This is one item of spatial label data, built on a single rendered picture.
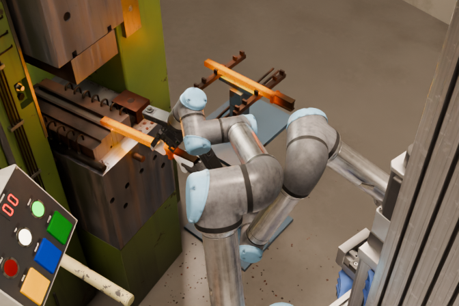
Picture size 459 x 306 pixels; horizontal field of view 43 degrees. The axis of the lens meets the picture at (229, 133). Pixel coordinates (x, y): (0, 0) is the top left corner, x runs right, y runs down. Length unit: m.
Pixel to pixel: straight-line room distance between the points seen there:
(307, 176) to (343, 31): 2.91
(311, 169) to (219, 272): 0.38
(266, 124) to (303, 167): 0.98
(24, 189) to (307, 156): 0.81
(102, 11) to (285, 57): 2.38
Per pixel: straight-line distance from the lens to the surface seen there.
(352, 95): 3.80
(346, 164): 1.71
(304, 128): 1.60
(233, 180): 1.31
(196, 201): 1.30
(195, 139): 1.67
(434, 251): 1.15
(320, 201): 3.14
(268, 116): 2.55
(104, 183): 2.08
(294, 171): 1.55
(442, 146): 0.99
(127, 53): 2.25
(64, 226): 1.83
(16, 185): 1.75
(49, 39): 1.73
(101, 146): 2.08
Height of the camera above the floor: 2.40
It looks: 44 degrees down
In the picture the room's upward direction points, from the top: 1 degrees counter-clockwise
